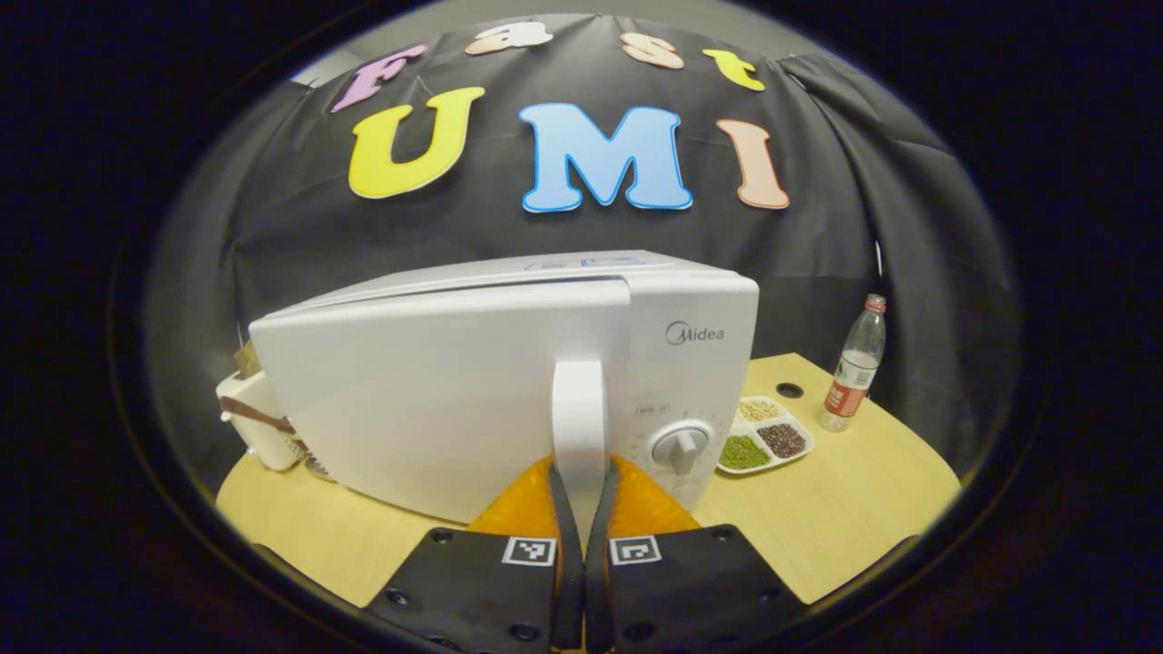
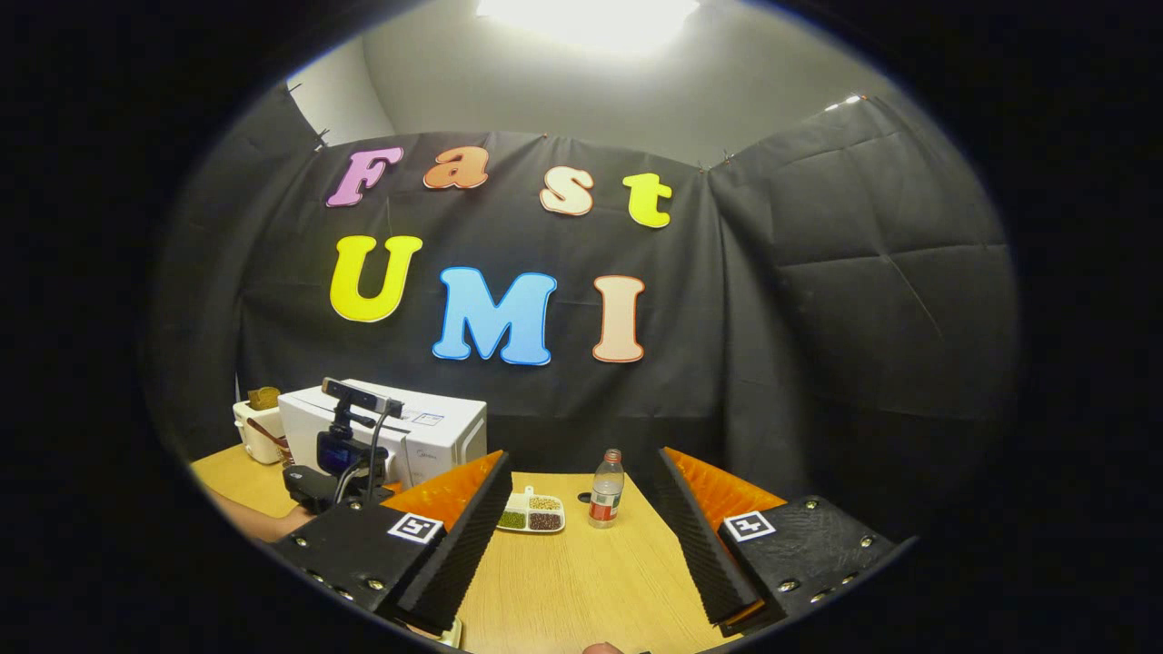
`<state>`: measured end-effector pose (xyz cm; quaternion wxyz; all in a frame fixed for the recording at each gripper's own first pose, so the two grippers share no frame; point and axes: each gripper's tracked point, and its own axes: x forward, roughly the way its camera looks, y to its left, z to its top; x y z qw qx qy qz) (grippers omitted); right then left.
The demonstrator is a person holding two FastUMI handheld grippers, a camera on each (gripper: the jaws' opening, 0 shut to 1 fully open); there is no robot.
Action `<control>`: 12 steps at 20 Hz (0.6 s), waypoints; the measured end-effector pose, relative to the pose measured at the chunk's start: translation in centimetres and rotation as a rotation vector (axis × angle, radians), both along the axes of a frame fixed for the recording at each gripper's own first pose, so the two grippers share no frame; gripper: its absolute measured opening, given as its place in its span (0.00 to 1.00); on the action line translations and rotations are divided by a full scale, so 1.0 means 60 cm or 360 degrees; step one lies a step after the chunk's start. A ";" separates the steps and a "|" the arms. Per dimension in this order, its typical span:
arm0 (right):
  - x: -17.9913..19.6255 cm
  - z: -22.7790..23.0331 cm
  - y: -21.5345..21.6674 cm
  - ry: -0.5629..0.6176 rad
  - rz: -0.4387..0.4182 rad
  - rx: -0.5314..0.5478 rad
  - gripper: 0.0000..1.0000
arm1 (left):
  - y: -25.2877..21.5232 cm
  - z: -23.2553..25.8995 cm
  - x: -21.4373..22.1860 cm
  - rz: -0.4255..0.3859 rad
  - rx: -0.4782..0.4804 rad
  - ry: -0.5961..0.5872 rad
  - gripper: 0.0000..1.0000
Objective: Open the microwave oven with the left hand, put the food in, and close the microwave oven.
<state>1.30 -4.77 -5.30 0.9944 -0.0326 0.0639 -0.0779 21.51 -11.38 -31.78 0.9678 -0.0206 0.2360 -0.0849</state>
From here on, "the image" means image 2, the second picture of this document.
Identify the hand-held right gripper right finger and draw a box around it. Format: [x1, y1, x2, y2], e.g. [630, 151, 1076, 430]
[654, 447, 896, 637]

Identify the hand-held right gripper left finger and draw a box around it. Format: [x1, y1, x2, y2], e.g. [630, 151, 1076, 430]
[270, 451, 514, 634]

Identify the pale green tray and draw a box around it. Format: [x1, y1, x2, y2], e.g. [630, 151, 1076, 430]
[409, 618, 464, 648]

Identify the white microwave oven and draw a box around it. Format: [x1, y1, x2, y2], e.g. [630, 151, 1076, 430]
[277, 380, 489, 491]

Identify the divided white bean dish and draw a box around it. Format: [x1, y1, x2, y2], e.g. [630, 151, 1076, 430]
[496, 486, 566, 534]

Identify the white toaster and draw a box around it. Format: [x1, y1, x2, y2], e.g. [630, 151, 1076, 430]
[233, 400, 290, 466]

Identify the red label plastic bottle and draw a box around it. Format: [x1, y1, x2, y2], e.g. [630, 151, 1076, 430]
[589, 449, 626, 530]

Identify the black backdrop cloth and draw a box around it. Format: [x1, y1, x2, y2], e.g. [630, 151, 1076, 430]
[145, 82, 1019, 528]

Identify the large ceiling light panel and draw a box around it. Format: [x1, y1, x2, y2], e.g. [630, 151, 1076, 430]
[477, 0, 701, 51]

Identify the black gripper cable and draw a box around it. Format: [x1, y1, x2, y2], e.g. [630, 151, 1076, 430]
[362, 400, 405, 502]

